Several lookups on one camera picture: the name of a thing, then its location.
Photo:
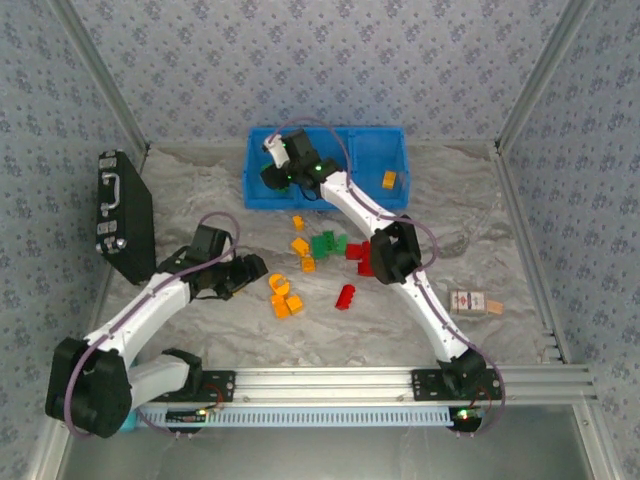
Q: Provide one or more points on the long red lego brick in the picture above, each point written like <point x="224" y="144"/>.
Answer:
<point x="345" y="297"/>

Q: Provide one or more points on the orange lego arch piece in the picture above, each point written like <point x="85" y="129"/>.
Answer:
<point x="275" y="281"/>

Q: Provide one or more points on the large green lego brick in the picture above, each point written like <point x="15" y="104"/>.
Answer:
<point x="322" y="246"/>

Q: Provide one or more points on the small wooden block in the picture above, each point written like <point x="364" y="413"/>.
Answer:
<point x="495" y="308"/>

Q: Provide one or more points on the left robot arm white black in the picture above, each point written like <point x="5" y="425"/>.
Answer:
<point x="140" y="310"/>

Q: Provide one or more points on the blue three-compartment plastic bin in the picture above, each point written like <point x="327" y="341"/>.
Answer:
<point x="370" y="165"/>

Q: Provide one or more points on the small printed card box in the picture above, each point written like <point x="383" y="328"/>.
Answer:
<point x="467" y="302"/>

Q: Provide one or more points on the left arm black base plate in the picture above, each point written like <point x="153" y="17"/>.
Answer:
<point x="220" y="385"/>

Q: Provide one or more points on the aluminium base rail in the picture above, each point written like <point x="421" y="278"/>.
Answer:
<point x="325" y="382"/>

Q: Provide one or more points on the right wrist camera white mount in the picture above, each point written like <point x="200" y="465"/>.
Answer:
<point x="275" y="152"/>

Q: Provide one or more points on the long orange lego brick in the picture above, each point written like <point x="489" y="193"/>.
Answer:
<point x="389" y="179"/>

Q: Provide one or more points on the grey metal panel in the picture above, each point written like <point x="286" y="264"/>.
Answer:
<point x="325" y="455"/>

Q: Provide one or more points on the teal foam cylinder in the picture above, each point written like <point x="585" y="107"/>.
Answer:
<point x="131" y="422"/>

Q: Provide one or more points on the aluminium side rail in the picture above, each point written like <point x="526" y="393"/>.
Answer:
<point x="522" y="225"/>

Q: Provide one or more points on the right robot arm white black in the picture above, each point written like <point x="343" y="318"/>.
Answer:
<point x="430" y="305"/>

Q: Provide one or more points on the small orange lego brick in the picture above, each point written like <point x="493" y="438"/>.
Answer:
<point x="298" y="223"/>
<point x="308" y="264"/>

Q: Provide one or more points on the aluminium frame post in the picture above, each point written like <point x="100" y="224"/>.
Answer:
<point x="100" y="70"/>
<point x="542" y="70"/>

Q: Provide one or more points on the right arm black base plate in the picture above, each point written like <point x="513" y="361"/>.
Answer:
<point x="425" y="385"/>

